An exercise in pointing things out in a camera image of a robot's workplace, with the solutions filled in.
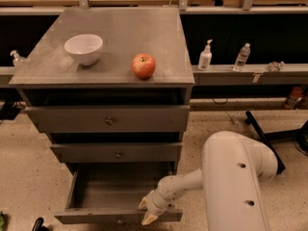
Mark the grey bottom drawer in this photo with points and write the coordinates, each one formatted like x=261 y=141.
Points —
x=111 y=192

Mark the crumpled clear plastic wrap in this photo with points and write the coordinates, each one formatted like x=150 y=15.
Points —
x=275 y=66

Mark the black stand base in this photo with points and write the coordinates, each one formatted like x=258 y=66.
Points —
x=298 y=136

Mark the grey top drawer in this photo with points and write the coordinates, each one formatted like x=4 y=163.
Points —
x=109 y=119

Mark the red apple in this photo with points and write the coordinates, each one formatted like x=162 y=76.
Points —
x=143 y=65

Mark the white pump lotion bottle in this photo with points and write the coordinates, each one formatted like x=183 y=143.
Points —
x=205 y=56

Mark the grey drawer cabinet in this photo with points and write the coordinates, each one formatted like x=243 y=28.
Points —
x=50 y=77

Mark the green object at edge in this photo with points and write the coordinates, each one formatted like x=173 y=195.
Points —
x=2 y=222

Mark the grey drawer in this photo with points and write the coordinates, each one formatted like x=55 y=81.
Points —
x=111 y=192
x=109 y=119
x=124 y=152

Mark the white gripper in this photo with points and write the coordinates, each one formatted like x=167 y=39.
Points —
x=156 y=204

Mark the grey middle drawer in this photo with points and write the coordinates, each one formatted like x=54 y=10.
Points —
x=124 y=152

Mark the black object bottom left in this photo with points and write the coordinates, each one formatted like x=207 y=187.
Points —
x=38 y=225

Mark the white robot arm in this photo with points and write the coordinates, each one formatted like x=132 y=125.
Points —
x=232 y=166

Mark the white ceramic bowl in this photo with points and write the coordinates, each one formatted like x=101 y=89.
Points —
x=84 y=49

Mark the orange spray can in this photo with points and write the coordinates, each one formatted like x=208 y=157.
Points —
x=292 y=98

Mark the clear plastic water bottle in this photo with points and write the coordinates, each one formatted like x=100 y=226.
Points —
x=242 y=57

